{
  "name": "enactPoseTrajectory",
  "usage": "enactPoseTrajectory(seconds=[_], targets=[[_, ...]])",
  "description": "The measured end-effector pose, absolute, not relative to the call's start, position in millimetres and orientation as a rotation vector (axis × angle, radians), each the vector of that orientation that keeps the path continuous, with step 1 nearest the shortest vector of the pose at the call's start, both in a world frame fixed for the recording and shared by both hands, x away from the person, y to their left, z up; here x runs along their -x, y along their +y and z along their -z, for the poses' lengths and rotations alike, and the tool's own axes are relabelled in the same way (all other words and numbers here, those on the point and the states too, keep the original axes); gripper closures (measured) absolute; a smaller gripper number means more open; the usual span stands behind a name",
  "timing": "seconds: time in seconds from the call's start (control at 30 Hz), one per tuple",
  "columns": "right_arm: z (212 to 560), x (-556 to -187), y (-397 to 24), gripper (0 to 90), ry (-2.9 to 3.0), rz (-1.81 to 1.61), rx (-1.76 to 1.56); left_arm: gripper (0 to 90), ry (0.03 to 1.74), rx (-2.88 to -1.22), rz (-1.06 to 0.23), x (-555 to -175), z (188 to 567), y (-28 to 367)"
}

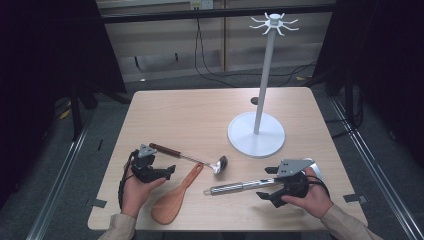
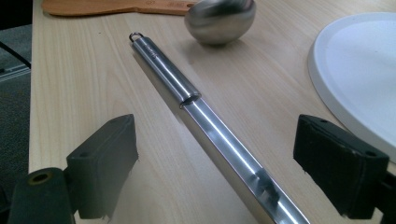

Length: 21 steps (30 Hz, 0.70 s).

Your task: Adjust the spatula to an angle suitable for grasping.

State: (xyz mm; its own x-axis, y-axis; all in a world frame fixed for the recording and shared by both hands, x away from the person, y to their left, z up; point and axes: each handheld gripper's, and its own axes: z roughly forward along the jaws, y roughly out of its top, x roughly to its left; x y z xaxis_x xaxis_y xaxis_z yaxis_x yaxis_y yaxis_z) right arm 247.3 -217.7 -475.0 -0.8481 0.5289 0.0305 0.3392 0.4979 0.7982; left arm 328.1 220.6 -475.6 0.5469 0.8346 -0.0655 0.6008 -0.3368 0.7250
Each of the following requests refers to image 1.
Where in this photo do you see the grey tape piece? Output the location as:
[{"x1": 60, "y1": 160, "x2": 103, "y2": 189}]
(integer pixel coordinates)
[
  {"x1": 342, "y1": 192, "x2": 370, "y2": 205},
  {"x1": 84, "y1": 197, "x2": 108, "y2": 209}
]

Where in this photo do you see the white wall socket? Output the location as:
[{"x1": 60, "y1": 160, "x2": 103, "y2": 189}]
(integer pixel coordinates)
[{"x1": 189, "y1": 0, "x2": 215, "y2": 11}]

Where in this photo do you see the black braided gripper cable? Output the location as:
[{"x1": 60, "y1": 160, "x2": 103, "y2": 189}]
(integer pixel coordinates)
[{"x1": 117, "y1": 150, "x2": 139, "y2": 210}]

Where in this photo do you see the person's right hand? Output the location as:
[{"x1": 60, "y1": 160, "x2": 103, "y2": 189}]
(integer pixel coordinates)
[{"x1": 281, "y1": 167, "x2": 335, "y2": 220}]

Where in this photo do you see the steel ladle with wooden handle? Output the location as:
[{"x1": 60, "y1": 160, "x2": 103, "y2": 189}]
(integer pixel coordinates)
[{"x1": 148, "y1": 142, "x2": 229, "y2": 176}]

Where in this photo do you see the person's left hand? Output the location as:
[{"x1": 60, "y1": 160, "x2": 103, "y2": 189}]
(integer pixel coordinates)
[{"x1": 121, "y1": 162, "x2": 167, "y2": 219}]

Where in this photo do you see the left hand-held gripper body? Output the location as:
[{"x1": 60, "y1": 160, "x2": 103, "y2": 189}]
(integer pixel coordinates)
[{"x1": 131, "y1": 143, "x2": 168, "y2": 184}]

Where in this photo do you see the metal floor rail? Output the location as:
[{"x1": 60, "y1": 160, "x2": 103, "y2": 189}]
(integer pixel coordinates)
[
  {"x1": 25, "y1": 109, "x2": 95, "y2": 240},
  {"x1": 329, "y1": 96, "x2": 424, "y2": 240}
]

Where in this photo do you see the black curtain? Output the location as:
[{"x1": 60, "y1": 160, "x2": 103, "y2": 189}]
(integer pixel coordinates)
[
  {"x1": 0, "y1": 0, "x2": 128, "y2": 204},
  {"x1": 312, "y1": 0, "x2": 424, "y2": 168}
]

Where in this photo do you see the wooden rice paddle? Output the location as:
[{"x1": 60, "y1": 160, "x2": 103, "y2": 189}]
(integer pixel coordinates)
[{"x1": 150, "y1": 162, "x2": 205, "y2": 226}]

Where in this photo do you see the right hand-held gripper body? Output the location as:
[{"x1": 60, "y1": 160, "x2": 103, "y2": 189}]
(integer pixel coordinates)
[{"x1": 276, "y1": 158, "x2": 315, "y2": 200}]

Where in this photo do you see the black floor cable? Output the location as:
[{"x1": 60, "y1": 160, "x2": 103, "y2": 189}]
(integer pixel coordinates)
[{"x1": 233, "y1": 60, "x2": 318, "y2": 88}]

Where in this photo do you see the black power cable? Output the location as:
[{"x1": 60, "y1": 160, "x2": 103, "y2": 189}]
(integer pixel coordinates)
[{"x1": 194, "y1": 16, "x2": 236, "y2": 89}]

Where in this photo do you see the black horizontal bar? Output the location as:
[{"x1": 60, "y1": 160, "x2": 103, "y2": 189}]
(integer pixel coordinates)
[{"x1": 99, "y1": 3, "x2": 336, "y2": 25}]

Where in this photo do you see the black metal stand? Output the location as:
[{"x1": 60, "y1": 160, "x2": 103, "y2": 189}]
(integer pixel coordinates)
[{"x1": 68, "y1": 82, "x2": 84, "y2": 142}]

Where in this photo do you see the stainless steel spatula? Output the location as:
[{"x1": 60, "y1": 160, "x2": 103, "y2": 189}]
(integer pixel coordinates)
[{"x1": 203, "y1": 157, "x2": 324, "y2": 197}]

